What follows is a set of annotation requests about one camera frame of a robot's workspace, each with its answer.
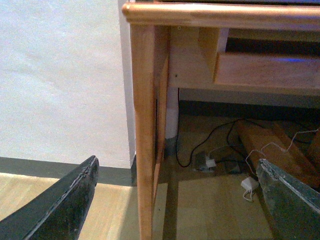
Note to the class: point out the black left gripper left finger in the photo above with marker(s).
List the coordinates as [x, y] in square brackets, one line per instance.
[59, 212]

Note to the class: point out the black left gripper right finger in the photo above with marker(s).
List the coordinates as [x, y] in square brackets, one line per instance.
[294, 206]

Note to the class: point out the wooden chair base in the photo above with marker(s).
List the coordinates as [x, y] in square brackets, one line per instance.
[273, 145]

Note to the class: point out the grey power strip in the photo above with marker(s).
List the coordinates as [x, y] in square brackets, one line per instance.
[204, 163]

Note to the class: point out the wooden pull-out keyboard tray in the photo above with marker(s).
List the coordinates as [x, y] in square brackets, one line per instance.
[268, 70]

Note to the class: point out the wooden desk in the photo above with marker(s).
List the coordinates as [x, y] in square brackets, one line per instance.
[151, 24]

